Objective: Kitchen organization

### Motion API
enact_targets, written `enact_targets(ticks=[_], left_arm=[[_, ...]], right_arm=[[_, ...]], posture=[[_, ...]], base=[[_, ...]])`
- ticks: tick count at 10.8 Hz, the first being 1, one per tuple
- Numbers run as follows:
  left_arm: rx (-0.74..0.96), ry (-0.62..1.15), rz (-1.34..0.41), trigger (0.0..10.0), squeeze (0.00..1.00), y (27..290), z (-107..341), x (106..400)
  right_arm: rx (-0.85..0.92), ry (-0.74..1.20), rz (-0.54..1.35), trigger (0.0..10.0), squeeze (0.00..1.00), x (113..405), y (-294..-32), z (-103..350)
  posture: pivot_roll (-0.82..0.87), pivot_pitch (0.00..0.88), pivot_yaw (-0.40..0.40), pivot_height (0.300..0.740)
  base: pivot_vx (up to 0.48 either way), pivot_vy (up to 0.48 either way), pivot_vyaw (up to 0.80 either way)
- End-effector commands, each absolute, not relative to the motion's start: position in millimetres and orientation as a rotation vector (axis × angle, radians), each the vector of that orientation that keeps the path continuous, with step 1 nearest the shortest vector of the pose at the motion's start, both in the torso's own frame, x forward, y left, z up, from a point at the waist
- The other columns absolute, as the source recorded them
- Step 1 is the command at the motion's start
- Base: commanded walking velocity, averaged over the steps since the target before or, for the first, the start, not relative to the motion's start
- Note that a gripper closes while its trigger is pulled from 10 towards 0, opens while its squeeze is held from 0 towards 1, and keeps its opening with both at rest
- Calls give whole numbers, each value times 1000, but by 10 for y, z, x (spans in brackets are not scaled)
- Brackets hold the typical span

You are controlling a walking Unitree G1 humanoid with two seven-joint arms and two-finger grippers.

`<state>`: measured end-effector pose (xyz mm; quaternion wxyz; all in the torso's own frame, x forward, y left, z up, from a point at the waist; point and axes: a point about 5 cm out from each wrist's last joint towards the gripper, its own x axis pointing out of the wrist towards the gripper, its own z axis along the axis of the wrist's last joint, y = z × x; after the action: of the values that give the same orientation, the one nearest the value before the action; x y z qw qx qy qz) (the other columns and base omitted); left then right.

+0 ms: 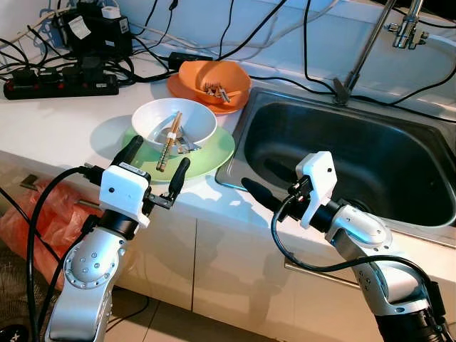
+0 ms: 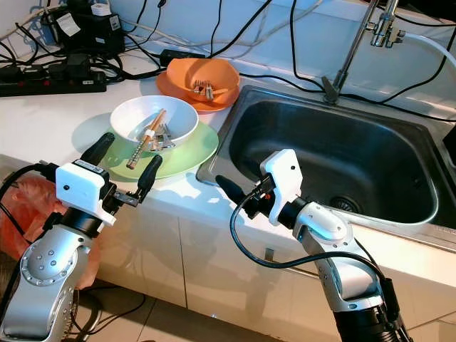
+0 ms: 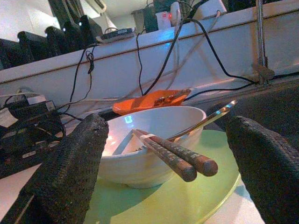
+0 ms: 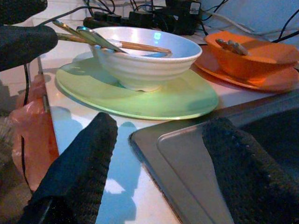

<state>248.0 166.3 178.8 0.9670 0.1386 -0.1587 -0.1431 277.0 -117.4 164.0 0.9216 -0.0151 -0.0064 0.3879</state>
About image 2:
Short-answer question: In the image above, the white ceramic bowl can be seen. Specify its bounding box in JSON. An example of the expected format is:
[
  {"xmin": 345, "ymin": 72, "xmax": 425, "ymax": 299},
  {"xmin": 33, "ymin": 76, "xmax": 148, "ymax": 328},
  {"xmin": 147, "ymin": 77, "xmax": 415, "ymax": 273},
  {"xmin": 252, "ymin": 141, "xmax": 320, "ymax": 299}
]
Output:
[{"xmin": 110, "ymin": 95, "xmax": 199, "ymax": 149}]

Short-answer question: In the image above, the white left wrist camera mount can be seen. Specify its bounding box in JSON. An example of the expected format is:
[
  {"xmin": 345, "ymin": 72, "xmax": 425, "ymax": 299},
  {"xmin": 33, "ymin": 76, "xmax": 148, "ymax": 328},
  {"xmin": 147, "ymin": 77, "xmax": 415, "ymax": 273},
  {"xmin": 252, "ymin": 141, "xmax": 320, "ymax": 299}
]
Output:
[{"xmin": 56, "ymin": 161, "xmax": 112, "ymax": 219}]

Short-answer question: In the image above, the white kitchen cabinet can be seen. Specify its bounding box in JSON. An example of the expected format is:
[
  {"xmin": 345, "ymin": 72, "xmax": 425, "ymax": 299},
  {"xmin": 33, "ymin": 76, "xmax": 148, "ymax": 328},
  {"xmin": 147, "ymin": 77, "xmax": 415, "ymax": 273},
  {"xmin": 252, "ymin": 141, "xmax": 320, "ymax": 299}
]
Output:
[{"xmin": 0, "ymin": 153, "xmax": 456, "ymax": 342}]

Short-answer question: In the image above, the orange bowl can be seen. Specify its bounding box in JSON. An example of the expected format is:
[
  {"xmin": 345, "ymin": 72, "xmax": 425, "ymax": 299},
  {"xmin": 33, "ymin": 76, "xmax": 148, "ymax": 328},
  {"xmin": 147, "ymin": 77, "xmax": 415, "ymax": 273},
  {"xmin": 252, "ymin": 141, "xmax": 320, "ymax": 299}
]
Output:
[{"xmin": 166, "ymin": 57, "xmax": 241, "ymax": 104}]

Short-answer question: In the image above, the stainless steel sink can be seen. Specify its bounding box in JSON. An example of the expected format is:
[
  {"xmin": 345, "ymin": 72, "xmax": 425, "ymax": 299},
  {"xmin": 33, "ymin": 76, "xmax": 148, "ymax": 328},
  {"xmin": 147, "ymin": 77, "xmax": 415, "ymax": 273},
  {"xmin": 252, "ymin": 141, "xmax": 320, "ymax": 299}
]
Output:
[{"xmin": 196, "ymin": 84, "xmax": 456, "ymax": 250}]

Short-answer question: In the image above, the black power supply box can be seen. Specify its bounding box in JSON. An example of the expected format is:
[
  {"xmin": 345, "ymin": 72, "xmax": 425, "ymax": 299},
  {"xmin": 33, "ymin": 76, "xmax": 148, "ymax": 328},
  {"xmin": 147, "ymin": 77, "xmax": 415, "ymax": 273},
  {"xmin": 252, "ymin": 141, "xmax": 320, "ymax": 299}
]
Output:
[{"xmin": 43, "ymin": 0, "xmax": 126, "ymax": 58}]

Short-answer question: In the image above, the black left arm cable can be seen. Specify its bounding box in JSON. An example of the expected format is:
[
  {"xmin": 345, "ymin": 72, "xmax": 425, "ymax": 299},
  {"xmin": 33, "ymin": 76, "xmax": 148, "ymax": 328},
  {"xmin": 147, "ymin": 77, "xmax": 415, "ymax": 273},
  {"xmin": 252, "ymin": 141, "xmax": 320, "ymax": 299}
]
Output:
[{"xmin": 0, "ymin": 162, "xmax": 59, "ymax": 236}]

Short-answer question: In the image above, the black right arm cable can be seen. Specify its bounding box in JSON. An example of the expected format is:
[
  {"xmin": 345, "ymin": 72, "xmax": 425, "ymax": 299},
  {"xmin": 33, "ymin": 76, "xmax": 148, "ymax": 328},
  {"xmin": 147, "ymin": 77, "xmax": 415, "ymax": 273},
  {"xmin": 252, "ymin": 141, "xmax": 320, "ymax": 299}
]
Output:
[{"xmin": 229, "ymin": 196, "xmax": 414, "ymax": 342}]

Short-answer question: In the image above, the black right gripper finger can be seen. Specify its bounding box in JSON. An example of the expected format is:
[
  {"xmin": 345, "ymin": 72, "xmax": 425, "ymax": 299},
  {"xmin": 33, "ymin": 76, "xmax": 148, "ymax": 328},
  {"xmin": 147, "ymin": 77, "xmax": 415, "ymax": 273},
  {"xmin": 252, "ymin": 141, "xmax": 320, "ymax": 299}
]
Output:
[{"xmin": 214, "ymin": 175, "xmax": 261, "ymax": 209}]

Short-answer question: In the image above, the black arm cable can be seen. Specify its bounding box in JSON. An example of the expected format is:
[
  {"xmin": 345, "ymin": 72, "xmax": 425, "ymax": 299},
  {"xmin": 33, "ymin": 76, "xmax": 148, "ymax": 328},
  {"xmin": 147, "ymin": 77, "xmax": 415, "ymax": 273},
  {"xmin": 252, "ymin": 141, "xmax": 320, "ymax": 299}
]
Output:
[
  {"xmin": 229, "ymin": 196, "xmax": 414, "ymax": 342},
  {"xmin": 0, "ymin": 162, "xmax": 59, "ymax": 236}
]

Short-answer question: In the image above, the chrome faucet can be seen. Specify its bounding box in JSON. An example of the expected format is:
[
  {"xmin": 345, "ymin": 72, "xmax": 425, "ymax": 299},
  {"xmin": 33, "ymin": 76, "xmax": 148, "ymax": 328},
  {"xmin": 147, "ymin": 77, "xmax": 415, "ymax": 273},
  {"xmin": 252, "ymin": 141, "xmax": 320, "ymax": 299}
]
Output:
[{"xmin": 322, "ymin": 0, "xmax": 387, "ymax": 105}]

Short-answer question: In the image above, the chrome faucet diverter valve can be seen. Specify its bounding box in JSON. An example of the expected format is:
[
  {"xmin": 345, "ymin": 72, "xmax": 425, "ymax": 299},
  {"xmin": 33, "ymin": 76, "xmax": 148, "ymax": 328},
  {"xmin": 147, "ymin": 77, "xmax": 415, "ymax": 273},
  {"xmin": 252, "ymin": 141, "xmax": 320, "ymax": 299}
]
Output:
[{"xmin": 369, "ymin": 0, "xmax": 411, "ymax": 48}]

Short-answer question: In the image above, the red plastic bag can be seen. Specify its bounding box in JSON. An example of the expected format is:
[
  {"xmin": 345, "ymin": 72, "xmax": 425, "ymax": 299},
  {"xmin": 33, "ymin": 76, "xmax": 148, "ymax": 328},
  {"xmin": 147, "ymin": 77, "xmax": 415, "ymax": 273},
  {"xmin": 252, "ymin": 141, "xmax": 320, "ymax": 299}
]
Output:
[{"xmin": 0, "ymin": 177, "xmax": 115, "ymax": 289}]

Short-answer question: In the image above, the light green plate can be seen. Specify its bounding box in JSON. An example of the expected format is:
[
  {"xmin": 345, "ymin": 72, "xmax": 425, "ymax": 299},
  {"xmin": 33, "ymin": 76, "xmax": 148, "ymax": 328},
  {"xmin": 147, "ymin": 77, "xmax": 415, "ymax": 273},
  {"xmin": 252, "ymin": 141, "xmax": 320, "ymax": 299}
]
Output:
[{"xmin": 101, "ymin": 120, "xmax": 219, "ymax": 181}]

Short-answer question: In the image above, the white water hose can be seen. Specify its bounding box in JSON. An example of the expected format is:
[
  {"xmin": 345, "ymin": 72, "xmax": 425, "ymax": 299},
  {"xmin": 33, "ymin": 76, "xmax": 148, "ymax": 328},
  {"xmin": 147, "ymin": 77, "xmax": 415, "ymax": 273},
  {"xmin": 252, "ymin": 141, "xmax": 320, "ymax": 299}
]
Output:
[{"xmin": 405, "ymin": 30, "xmax": 456, "ymax": 71}]

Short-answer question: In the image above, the black power strip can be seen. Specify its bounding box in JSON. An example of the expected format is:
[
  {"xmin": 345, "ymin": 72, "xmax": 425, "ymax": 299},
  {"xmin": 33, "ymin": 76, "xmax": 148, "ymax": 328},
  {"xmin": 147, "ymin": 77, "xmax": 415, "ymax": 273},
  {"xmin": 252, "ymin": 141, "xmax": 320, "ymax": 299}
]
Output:
[{"xmin": 0, "ymin": 63, "xmax": 109, "ymax": 97}]

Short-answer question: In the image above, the small black adapter brick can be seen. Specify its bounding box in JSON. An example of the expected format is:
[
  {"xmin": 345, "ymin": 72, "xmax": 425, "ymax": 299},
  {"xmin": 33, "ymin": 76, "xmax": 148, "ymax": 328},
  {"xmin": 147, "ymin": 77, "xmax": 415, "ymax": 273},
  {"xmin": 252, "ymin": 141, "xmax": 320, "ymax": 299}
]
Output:
[{"xmin": 160, "ymin": 48, "xmax": 207, "ymax": 67}]

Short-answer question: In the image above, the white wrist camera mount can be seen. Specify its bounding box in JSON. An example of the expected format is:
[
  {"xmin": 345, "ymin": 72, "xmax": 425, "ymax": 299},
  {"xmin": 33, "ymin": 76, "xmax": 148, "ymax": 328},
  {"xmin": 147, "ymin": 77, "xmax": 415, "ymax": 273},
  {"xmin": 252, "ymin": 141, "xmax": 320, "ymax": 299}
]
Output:
[
  {"xmin": 260, "ymin": 148, "xmax": 304, "ymax": 227},
  {"xmin": 56, "ymin": 161, "xmax": 112, "ymax": 219}
]

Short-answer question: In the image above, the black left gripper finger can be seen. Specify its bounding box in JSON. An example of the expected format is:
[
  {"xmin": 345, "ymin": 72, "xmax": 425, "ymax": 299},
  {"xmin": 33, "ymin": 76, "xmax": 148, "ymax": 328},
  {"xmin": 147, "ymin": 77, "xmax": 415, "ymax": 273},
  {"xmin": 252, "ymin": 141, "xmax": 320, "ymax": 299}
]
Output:
[
  {"xmin": 79, "ymin": 132, "xmax": 116, "ymax": 167},
  {"xmin": 137, "ymin": 153, "xmax": 162, "ymax": 198}
]

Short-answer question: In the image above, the sink drain strainer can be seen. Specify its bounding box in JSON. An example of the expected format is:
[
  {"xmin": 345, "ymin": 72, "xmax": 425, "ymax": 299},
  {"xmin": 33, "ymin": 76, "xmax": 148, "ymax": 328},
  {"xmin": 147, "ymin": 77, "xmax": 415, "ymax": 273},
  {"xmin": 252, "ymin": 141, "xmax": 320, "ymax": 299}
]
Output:
[{"xmin": 331, "ymin": 195, "xmax": 361, "ymax": 214}]

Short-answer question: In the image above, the thick black power cable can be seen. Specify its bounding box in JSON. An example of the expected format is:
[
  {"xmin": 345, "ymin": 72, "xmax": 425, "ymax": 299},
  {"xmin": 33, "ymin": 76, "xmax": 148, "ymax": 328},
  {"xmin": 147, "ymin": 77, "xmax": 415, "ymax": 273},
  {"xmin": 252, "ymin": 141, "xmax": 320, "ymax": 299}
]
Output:
[{"xmin": 203, "ymin": 0, "xmax": 282, "ymax": 59}]

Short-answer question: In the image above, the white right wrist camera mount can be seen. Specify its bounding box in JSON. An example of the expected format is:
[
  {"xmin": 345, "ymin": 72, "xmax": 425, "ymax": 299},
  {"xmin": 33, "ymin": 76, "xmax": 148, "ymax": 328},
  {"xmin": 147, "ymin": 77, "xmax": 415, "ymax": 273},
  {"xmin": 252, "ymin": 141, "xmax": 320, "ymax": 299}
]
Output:
[{"xmin": 260, "ymin": 148, "xmax": 304, "ymax": 227}]

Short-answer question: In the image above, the orange plate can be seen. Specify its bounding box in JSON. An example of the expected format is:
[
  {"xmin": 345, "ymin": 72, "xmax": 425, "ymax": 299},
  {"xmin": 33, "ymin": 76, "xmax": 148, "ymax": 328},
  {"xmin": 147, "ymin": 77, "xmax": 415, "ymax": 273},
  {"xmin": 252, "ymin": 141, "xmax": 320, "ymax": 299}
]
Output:
[{"xmin": 155, "ymin": 70, "xmax": 236, "ymax": 113}]

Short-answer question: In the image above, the long metal drawer handle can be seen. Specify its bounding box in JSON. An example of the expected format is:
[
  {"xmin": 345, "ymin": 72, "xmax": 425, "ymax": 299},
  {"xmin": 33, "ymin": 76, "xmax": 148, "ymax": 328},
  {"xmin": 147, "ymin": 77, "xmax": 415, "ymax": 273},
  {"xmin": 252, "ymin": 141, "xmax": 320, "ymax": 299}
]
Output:
[{"xmin": 262, "ymin": 247, "xmax": 325, "ymax": 279}]

